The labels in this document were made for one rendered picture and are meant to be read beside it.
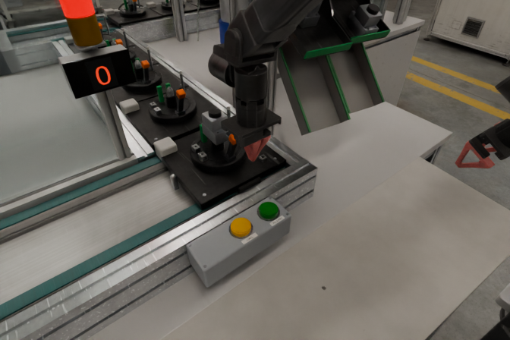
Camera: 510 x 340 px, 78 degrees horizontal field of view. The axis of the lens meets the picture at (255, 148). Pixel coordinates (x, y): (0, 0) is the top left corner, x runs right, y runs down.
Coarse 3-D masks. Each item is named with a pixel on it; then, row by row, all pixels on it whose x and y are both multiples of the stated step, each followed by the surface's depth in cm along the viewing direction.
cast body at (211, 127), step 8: (208, 112) 71; (216, 112) 71; (208, 120) 71; (216, 120) 71; (208, 128) 73; (216, 128) 72; (208, 136) 75; (216, 136) 72; (224, 136) 73; (216, 144) 73
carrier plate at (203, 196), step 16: (176, 144) 82; (176, 160) 77; (256, 160) 77; (272, 160) 77; (176, 176) 74; (192, 176) 73; (208, 176) 73; (224, 176) 73; (240, 176) 73; (256, 176) 73; (192, 192) 69; (208, 192) 69; (224, 192) 69
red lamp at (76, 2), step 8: (64, 0) 53; (72, 0) 53; (80, 0) 54; (88, 0) 55; (64, 8) 54; (72, 8) 54; (80, 8) 54; (88, 8) 55; (72, 16) 54; (80, 16) 55; (88, 16) 56
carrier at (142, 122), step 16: (160, 96) 94; (176, 96) 99; (192, 96) 102; (128, 112) 95; (144, 112) 95; (160, 112) 90; (176, 112) 90; (192, 112) 92; (224, 112) 95; (144, 128) 88; (160, 128) 88; (176, 128) 88; (192, 128) 88
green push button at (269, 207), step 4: (264, 204) 66; (268, 204) 66; (272, 204) 66; (260, 208) 65; (264, 208) 65; (268, 208) 65; (272, 208) 65; (276, 208) 65; (260, 212) 64; (264, 212) 64; (268, 212) 64; (272, 212) 64; (276, 212) 64; (264, 216) 64; (268, 216) 64; (272, 216) 64
